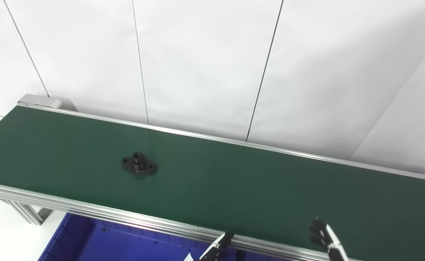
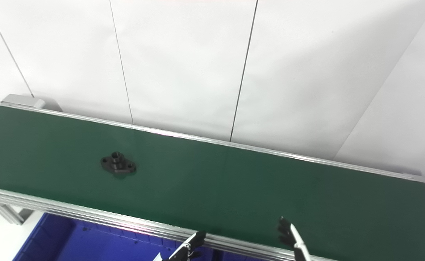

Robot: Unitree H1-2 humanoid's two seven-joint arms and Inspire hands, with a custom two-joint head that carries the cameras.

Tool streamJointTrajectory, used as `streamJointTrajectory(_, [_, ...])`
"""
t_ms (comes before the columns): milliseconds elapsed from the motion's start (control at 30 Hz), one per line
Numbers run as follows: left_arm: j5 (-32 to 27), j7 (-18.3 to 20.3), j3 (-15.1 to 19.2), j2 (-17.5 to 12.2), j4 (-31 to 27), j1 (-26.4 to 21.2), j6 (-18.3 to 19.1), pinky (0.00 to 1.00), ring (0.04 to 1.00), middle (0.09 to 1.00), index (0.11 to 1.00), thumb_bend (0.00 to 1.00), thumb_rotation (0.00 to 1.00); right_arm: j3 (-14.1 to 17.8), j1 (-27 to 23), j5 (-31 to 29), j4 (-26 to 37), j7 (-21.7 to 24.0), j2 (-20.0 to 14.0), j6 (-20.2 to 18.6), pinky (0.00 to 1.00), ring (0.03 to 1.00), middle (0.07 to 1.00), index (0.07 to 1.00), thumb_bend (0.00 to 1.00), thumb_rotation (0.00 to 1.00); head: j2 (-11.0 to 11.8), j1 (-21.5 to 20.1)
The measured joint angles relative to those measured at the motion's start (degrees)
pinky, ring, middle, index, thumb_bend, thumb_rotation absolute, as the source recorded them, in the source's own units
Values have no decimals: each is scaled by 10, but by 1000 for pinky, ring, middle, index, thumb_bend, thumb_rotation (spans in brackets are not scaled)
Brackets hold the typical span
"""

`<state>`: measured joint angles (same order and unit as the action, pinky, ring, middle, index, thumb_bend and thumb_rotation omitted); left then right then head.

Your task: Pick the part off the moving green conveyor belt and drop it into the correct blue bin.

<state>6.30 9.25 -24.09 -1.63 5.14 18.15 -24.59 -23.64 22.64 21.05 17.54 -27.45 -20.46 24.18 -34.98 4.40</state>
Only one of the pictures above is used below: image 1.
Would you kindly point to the grey conveyor motor housing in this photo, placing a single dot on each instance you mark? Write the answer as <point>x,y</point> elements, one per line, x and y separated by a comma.
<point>40,100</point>

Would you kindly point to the black flange part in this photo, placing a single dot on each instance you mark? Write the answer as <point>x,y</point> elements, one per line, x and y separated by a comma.
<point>139,166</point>

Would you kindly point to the green conveyor belt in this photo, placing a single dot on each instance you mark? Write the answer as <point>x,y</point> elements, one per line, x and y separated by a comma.
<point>89,212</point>
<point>234,181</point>

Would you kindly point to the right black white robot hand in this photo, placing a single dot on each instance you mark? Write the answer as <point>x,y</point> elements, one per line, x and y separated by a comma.
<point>328,239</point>

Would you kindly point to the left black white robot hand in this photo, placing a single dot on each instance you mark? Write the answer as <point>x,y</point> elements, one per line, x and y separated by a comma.
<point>217,248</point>

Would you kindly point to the aluminium conveyor leg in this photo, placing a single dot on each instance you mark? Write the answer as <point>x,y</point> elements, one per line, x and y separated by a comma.
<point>27,214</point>

